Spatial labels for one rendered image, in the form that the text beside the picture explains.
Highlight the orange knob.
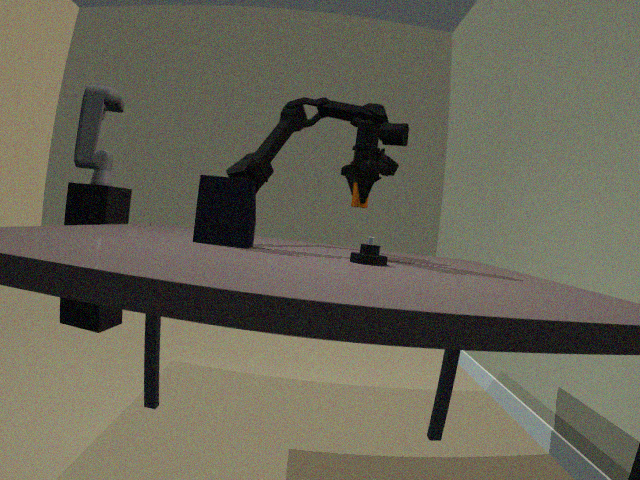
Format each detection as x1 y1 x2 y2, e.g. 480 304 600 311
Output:
351 183 369 208

